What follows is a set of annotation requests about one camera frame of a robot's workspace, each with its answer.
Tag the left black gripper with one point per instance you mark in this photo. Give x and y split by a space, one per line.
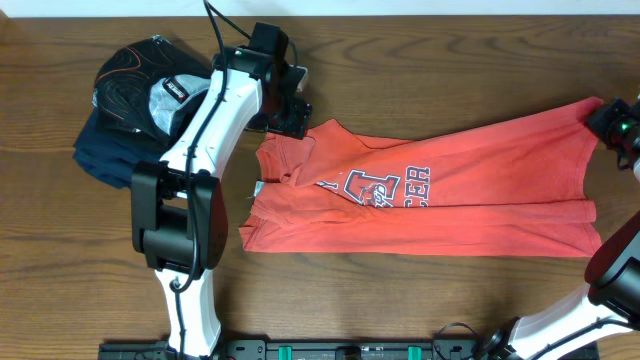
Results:
297 126

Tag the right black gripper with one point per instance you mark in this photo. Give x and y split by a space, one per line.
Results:
605 118

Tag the red soccer t-shirt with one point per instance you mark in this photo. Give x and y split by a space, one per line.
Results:
513 188

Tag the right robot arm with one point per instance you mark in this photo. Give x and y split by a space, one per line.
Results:
608 303

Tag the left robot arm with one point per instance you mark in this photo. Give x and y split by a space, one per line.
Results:
179 220

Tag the black patterned folded garment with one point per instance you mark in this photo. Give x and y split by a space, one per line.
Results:
143 92

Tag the navy blue folded garment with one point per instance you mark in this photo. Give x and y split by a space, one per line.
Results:
110 155

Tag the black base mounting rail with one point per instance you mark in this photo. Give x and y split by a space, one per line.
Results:
261 350

